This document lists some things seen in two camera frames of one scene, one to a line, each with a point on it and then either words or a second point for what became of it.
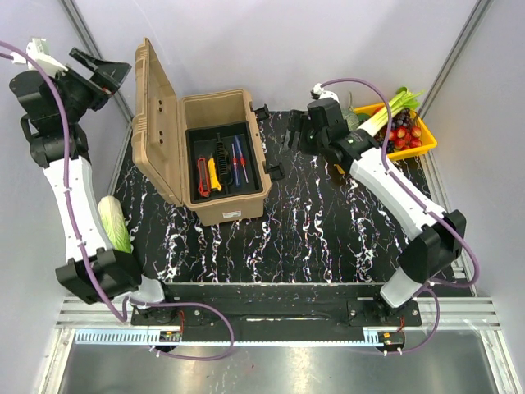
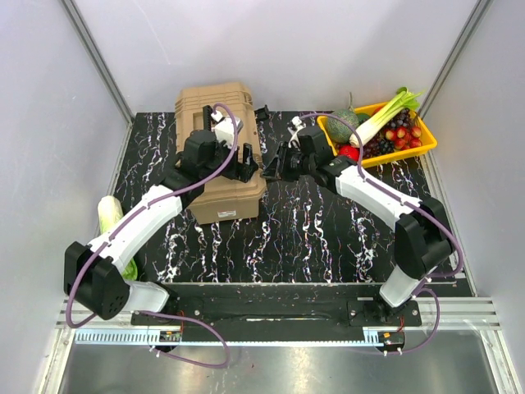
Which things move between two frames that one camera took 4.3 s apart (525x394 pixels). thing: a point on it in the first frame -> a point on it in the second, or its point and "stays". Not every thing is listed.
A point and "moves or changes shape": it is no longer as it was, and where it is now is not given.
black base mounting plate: x=280 y=308 stays
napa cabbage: x=114 y=222 stays
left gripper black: x=106 y=80 -> x=242 y=171
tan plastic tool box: x=163 y=115 moves or changes shape
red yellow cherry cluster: x=406 y=137 stays
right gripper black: x=306 y=125 -> x=275 y=170
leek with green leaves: x=379 y=121 stays
